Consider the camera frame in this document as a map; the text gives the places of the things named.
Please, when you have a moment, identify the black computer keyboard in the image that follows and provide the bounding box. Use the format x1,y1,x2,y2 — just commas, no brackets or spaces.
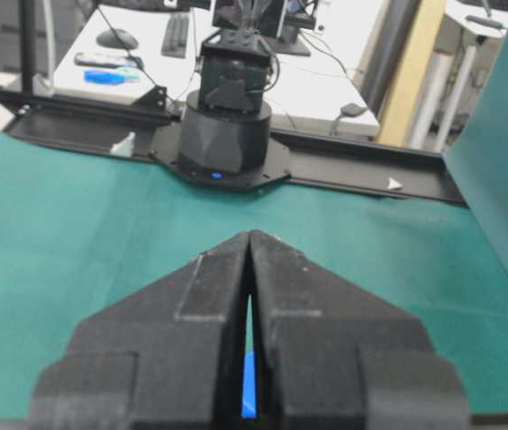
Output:
160,13,190,58

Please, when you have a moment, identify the blue tape dispenser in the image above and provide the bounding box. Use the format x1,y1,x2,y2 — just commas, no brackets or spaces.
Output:
83,70,139,85

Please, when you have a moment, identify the black computer mouse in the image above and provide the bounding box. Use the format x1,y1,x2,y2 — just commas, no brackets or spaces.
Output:
96,29,139,50

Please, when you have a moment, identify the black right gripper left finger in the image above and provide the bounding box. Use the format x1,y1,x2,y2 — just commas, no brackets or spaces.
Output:
28,232,249,429

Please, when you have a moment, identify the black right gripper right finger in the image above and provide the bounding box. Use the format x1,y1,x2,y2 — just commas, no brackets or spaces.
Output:
250,231,469,429

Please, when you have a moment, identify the blue plastic gear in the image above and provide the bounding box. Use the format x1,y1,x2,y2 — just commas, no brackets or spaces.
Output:
241,350,257,419

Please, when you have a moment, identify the white office desk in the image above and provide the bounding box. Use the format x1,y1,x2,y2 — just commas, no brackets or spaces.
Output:
54,1,379,136

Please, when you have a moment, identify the dark remote control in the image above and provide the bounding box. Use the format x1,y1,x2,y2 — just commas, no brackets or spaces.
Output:
73,52,132,69

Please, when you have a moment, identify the black vertical frame post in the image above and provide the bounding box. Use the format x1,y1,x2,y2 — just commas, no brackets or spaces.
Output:
18,0,36,94

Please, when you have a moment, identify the green table mat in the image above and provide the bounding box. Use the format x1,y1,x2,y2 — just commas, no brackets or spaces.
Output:
0,134,508,418

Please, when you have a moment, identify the black aluminium frame rail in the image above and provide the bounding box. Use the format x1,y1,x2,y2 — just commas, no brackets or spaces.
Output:
0,87,465,205

